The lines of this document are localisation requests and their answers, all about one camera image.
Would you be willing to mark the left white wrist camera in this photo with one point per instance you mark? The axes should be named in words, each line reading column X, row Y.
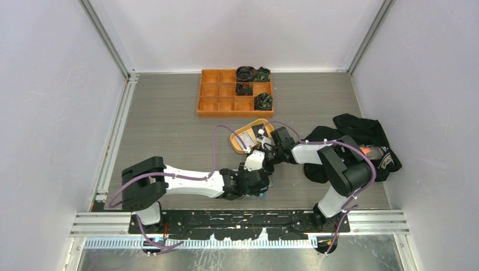
column 254, row 161

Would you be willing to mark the grey card in tray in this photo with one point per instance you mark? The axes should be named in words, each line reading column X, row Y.
column 248, row 139

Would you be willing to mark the blue leather card holder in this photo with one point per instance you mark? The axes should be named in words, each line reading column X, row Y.
column 263, row 191

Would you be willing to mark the dark rolled sock middle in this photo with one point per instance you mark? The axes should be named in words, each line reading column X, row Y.
column 243, row 89

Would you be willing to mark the dark rolled sock top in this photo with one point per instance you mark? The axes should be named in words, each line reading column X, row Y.
column 246, row 74

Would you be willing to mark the orange compartment organizer tray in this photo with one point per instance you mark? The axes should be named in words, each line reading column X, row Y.
column 217, row 96

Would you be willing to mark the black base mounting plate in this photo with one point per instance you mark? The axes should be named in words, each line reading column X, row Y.
column 239, row 225

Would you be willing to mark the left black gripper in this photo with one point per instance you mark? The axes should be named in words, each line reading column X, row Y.
column 256, row 193

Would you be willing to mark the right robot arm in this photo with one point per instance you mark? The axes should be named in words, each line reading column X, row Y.
column 346, row 166

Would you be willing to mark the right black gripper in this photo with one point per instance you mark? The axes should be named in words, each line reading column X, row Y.
column 269, row 168

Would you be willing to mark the aluminium frame rail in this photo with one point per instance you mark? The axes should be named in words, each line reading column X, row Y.
column 110, row 230

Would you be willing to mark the green rolled sock top right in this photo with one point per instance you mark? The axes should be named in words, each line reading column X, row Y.
column 263, row 74

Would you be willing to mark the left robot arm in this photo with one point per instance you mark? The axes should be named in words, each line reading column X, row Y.
column 144, row 183

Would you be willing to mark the oval wooden tray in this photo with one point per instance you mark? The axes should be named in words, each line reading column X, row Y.
column 252, row 128

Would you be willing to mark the black garment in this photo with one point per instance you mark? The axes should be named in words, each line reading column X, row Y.
column 365, row 132

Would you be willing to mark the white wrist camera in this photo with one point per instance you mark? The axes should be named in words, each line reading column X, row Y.
column 254, row 161
column 265, row 142

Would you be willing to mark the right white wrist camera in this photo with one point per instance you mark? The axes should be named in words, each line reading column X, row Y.
column 265, row 142

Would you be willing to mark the dark rolled sock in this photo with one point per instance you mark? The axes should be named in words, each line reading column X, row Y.
column 243, row 89
column 246, row 74

